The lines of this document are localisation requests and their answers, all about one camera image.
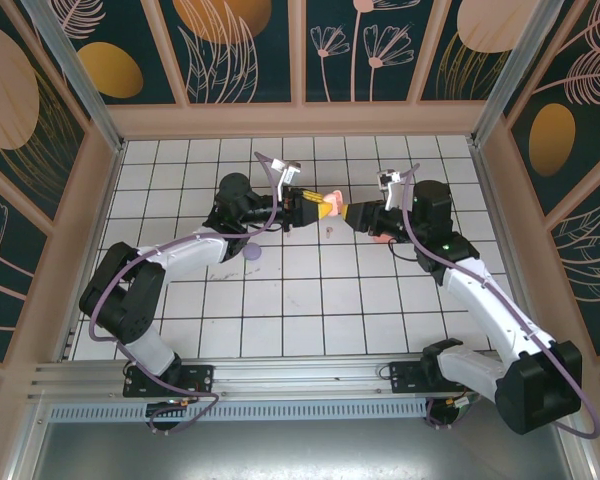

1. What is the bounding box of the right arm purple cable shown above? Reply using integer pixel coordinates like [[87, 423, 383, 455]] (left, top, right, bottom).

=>
[[397, 162, 600, 441]]

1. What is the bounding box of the aluminium mounting rail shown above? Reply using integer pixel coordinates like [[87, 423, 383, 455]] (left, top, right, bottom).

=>
[[27, 353, 574, 401]]

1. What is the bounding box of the aluminium frame post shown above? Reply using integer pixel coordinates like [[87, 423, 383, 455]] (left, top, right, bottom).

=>
[[471, 0, 567, 149], [22, 0, 127, 154]]

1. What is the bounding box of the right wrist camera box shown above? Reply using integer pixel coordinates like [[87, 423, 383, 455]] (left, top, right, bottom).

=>
[[375, 168, 407, 212]]

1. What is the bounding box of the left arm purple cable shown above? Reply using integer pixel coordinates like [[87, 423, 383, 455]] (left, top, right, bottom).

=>
[[88, 151, 281, 437]]

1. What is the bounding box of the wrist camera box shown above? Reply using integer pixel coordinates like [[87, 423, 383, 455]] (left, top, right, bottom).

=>
[[271, 159, 304, 202], [375, 168, 407, 212]]

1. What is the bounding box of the grey metal panel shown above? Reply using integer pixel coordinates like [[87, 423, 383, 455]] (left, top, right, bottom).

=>
[[9, 394, 596, 480]]

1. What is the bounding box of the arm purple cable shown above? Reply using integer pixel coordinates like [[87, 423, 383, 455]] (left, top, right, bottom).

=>
[[397, 162, 600, 441], [88, 151, 281, 437]]

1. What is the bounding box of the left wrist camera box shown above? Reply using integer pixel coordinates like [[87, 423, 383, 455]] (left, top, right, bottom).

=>
[[271, 159, 304, 202]]

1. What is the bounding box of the aluminium side rail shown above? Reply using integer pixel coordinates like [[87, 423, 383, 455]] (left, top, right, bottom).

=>
[[465, 135, 551, 357]]

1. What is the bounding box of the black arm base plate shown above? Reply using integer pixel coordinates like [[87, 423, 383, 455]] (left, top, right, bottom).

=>
[[388, 360, 481, 396], [122, 364, 216, 399]]

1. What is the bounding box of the slotted grey cable duct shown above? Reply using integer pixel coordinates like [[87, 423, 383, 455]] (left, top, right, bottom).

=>
[[44, 402, 431, 424]]

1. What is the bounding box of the light pink round earbud case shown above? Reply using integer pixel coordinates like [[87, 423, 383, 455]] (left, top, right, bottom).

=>
[[325, 188, 346, 217]]

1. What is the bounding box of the power connector with wires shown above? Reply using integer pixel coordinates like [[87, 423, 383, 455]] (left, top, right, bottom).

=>
[[444, 382, 482, 416], [147, 384, 204, 419]]

